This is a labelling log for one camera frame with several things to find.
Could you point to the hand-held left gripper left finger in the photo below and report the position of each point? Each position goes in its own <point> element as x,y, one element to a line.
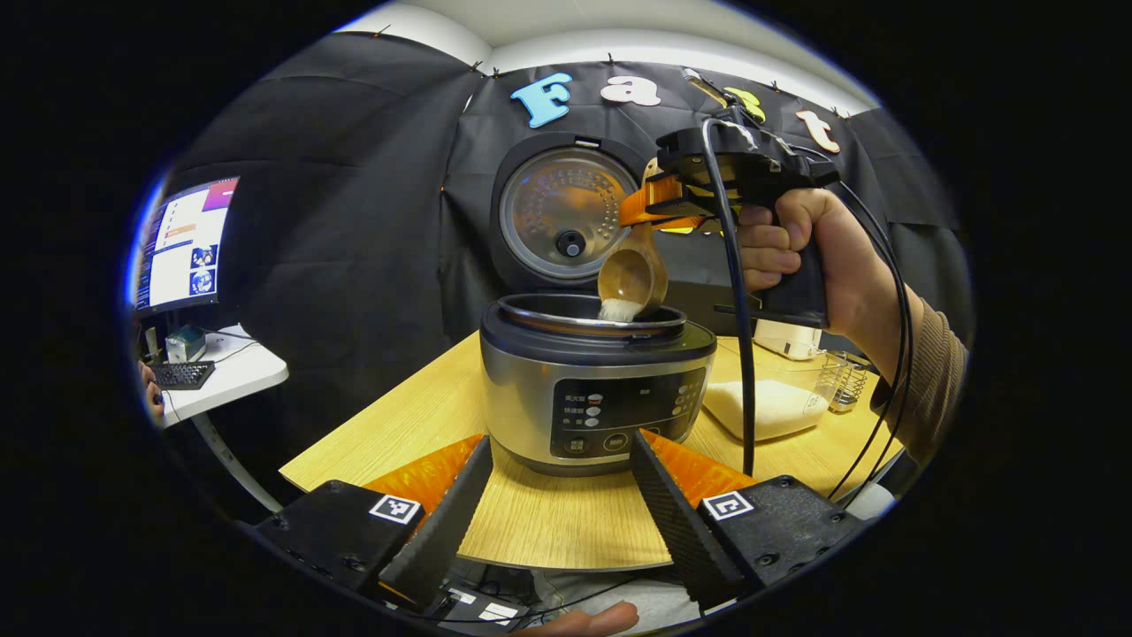
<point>447,522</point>

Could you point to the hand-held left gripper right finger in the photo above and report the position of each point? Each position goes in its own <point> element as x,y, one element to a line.
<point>676,522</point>

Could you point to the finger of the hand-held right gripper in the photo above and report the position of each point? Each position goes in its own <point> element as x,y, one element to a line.
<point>654,202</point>

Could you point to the wooden spoon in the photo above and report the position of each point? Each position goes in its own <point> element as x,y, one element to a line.
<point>635,270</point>

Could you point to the spoonful of white rice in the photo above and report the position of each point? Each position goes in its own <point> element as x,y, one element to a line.
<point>617,310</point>

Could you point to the silver black rice cooker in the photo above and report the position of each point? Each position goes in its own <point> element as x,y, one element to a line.
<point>566,389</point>

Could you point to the white toaster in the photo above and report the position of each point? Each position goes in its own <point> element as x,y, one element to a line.
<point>787,341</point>

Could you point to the clear plastic container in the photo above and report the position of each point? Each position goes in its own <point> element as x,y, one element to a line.
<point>778,372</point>

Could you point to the white side table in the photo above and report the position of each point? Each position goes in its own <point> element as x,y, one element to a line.
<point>234,372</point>

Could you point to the black backdrop cloth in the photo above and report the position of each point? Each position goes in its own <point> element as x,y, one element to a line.
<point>354,221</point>

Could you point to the black keyboard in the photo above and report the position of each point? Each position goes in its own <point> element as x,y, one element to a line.
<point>183,375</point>

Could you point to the small teal box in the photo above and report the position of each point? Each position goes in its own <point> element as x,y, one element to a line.
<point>186,343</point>

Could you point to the computer monitor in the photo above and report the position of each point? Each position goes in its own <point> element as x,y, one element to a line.
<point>186,248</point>

